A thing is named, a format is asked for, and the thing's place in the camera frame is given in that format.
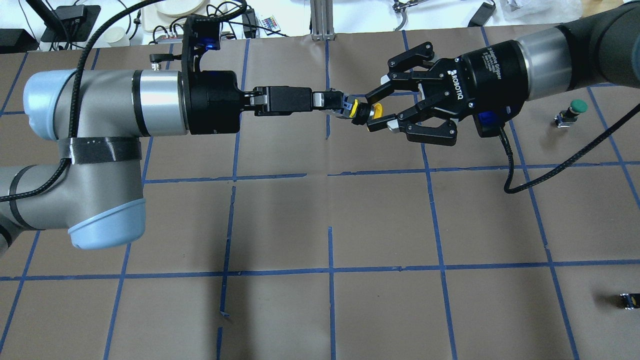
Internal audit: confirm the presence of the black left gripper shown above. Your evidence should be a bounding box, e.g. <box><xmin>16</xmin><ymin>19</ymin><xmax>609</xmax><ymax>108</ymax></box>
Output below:
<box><xmin>187</xmin><ymin>70</ymin><xmax>345</xmax><ymax>135</ymax></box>

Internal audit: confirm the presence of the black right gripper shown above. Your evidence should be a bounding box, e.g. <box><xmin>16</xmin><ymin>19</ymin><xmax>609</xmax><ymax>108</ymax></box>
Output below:
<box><xmin>365</xmin><ymin>39</ymin><xmax>528</xmax><ymax>147</ymax></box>

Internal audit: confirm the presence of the yellow push button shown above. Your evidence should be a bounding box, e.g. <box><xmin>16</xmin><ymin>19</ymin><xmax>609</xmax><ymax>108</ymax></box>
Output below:
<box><xmin>334</xmin><ymin>95</ymin><xmax>384</xmax><ymax>126</ymax></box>

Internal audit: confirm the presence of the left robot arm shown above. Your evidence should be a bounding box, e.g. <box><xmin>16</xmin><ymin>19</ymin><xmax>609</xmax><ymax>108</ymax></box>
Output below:
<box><xmin>1</xmin><ymin>69</ymin><xmax>341</xmax><ymax>253</ymax></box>

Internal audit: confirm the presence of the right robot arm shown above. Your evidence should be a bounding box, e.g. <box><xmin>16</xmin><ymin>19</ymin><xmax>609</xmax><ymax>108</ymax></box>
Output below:
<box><xmin>355</xmin><ymin>0</ymin><xmax>640</xmax><ymax>146</ymax></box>

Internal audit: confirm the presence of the green push button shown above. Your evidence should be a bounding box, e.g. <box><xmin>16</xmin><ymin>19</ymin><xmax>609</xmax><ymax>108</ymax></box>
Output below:
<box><xmin>554</xmin><ymin>99</ymin><xmax>589</xmax><ymax>129</ymax></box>

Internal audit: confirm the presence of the remote control with coloured keys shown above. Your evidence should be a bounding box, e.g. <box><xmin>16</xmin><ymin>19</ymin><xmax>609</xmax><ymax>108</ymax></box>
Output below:
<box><xmin>259</xmin><ymin>16</ymin><xmax>281</xmax><ymax>32</ymax></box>

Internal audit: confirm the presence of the black power adapter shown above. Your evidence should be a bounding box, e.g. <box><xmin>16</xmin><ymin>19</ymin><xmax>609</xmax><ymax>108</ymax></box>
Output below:
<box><xmin>241</xmin><ymin>7</ymin><xmax>259</xmax><ymax>39</ymax></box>

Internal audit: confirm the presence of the beige round plate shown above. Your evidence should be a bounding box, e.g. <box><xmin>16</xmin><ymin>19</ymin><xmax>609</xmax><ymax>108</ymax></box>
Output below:
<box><xmin>153</xmin><ymin>0</ymin><xmax>208</xmax><ymax>18</ymax></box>

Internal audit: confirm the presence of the beige tray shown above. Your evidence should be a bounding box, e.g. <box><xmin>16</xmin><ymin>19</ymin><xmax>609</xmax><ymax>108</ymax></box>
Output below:
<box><xmin>141</xmin><ymin>0</ymin><xmax>218</xmax><ymax>33</ymax></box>

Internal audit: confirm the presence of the white paper cup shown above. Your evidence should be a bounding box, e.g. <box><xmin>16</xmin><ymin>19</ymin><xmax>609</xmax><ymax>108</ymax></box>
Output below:
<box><xmin>102</xmin><ymin>26</ymin><xmax>131</xmax><ymax>48</ymax></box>

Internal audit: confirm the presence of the black tripod base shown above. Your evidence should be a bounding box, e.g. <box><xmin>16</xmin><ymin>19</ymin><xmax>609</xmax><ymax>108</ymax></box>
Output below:
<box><xmin>26</xmin><ymin>0</ymin><xmax>102</xmax><ymax>43</ymax></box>

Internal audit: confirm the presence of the small black contact block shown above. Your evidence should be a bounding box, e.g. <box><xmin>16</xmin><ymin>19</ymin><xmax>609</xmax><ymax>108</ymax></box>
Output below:
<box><xmin>618</xmin><ymin>292</ymin><xmax>640</xmax><ymax>310</ymax></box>

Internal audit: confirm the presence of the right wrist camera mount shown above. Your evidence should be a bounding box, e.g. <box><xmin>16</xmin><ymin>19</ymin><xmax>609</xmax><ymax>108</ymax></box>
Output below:
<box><xmin>472</xmin><ymin>105</ymin><xmax>521</xmax><ymax>139</ymax></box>

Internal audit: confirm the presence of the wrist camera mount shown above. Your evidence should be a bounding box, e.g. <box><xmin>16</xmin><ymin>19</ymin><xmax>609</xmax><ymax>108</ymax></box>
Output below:
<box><xmin>149</xmin><ymin>14</ymin><xmax>222</xmax><ymax>75</ymax></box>
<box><xmin>472</xmin><ymin>105</ymin><xmax>521</xmax><ymax>139</ymax></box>

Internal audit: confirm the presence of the aluminium frame post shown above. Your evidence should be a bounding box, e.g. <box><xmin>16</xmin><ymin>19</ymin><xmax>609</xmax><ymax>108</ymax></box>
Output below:
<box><xmin>310</xmin><ymin>0</ymin><xmax>336</xmax><ymax>42</ymax></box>

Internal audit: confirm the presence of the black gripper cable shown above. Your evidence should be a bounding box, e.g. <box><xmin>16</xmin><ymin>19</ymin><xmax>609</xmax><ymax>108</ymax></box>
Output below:
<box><xmin>497</xmin><ymin>102</ymin><xmax>640</xmax><ymax>195</ymax></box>

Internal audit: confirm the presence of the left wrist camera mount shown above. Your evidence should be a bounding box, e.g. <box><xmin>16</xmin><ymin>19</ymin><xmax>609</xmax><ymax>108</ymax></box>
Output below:
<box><xmin>149</xmin><ymin>14</ymin><xmax>222</xmax><ymax>75</ymax></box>

